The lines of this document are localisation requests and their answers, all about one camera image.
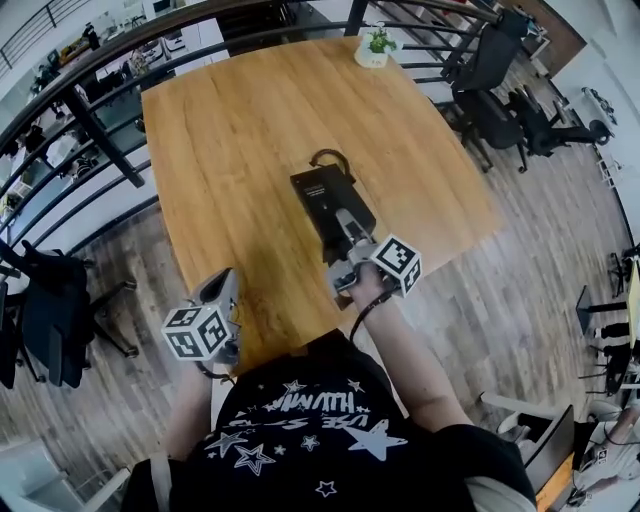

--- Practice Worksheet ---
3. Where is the green plant in white pot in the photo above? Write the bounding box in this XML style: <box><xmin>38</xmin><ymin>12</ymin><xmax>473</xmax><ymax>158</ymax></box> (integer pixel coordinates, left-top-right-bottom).
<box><xmin>353</xmin><ymin>21</ymin><xmax>404</xmax><ymax>70</ymax></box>

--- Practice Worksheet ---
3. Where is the person's left forearm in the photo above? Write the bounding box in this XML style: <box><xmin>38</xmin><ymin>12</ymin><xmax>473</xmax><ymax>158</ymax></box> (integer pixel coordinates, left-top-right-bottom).
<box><xmin>163</xmin><ymin>359</ymin><xmax>237</xmax><ymax>459</ymax></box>

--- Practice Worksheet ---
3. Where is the person's right forearm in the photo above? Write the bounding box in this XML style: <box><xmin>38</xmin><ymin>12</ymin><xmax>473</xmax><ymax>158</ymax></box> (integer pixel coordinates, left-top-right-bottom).
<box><xmin>350</xmin><ymin>294</ymin><xmax>475</xmax><ymax>432</ymax></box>

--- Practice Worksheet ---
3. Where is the white shoulder strap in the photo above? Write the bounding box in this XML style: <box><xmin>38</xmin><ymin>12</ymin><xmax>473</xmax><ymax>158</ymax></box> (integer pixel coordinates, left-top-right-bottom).
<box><xmin>149</xmin><ymin>451</ymin><xmax>172</xmax><ymax>512</ymax></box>

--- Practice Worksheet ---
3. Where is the black cable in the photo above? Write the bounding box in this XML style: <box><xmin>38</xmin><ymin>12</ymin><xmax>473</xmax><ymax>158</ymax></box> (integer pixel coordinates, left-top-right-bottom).
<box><xmin>348</xmin><ymin>286</ymin><xmax>397</xmax><ymax>342</ymax></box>
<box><xmin>196</xmin><ymin>358</ymin><xmax>237</xmax><ymax>385</ymax></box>

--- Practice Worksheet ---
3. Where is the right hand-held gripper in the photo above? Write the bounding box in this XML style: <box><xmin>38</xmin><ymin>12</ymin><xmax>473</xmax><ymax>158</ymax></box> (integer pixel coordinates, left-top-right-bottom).
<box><xmin>326</xmin><ymin>208</ymin><xmax>423</xmax><ymax>300</ymax></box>

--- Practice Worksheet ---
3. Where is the white wire rack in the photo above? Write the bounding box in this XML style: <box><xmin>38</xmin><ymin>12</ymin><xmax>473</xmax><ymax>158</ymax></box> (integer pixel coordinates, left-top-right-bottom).
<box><xmin>596</xmin><ymin>153</ymin><xmax>627</xmax><ymax>190</ymax></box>

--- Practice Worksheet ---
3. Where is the orange cloth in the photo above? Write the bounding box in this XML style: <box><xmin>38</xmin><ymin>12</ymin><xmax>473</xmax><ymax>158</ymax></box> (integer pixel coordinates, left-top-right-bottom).
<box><xmin>534</xmin><ymin>451</ymin><xmax>577</xmax><ymax>512</ymax></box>

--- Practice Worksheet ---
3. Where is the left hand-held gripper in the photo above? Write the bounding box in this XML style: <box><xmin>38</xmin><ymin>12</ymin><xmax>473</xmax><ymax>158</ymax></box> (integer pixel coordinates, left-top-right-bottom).
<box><xmin>160</xmin><ymin>267</ymin><xmax>242</xmax><ymax>367</ymax></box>

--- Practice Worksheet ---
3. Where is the black railing with wooden handrail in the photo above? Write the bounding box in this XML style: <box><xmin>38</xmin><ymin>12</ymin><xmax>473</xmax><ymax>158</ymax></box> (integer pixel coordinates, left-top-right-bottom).
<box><xmin>0</xmin><ymin>0</ymin><xmax>502</xmax><ymax>262</ymax></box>

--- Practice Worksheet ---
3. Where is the black star-print shirt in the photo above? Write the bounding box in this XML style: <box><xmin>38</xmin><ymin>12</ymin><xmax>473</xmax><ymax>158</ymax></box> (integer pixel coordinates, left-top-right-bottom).
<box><xmin>121</xmin><ymin>328</ymin><xmax>540</xmax><ymax>512</ymax></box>

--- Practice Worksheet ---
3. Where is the yellow table with black base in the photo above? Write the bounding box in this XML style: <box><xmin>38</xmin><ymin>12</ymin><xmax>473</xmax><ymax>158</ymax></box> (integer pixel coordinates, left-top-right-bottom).
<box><xmin>574</xmin><ymin>259</ymin><xmax>640</xmax><ymax>352</ymax></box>

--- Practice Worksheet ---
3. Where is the dark desk with white legs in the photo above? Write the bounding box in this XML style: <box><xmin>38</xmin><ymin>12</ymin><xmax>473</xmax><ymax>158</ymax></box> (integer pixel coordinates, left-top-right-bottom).
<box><xmin>481</xmin><ymin>389</ymin><xmax>577</xmax><ymax>484</ymax></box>

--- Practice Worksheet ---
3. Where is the person's right hand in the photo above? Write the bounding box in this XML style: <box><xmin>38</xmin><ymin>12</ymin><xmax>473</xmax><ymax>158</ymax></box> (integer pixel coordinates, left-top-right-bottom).
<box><xmin>348</xmin><ymin>262</ymin><xmax>397</xmax><ymax>309</ymax></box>

